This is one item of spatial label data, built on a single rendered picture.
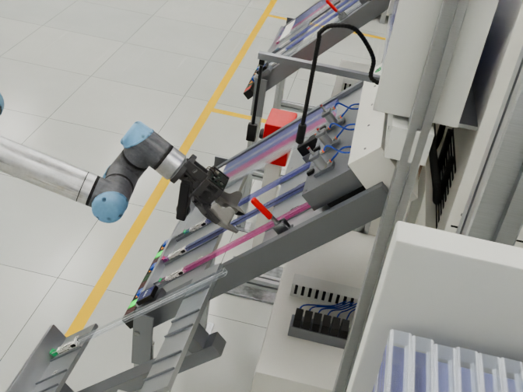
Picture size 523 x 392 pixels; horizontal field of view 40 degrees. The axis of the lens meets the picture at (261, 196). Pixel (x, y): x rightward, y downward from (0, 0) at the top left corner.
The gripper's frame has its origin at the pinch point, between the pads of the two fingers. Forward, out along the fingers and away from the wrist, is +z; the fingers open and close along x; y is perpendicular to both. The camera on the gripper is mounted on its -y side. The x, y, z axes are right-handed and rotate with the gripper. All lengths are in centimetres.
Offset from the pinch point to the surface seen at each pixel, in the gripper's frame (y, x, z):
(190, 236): -19.3, 8.6, -4.2
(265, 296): -74, 77, 50
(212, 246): -7.1, -4.8, -1.1
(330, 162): 35.0, -10.4, 2.7
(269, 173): -31, 83, 16
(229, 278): 1.2, -20.8, 3.2
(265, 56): 38.4, 3.5, -21.7
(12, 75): -169, 220, -109
